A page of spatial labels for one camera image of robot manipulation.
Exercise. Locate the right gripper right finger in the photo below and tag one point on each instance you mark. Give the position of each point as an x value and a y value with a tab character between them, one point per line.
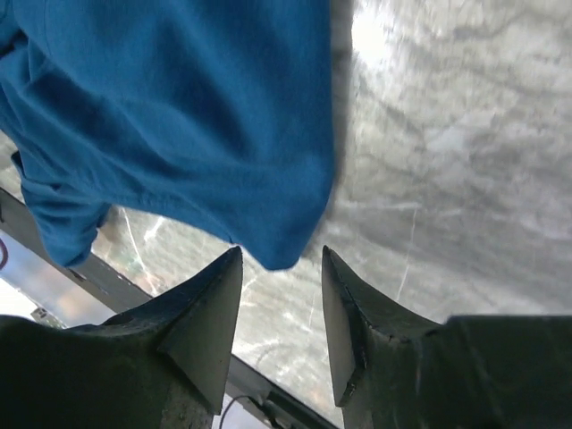
392	368

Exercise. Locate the blue polo t shirt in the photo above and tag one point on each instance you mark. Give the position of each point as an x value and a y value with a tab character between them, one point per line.
217	114

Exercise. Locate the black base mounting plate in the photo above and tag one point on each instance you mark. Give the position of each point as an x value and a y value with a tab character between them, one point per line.
256	393

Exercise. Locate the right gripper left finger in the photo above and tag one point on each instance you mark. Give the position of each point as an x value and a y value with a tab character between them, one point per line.
163	364

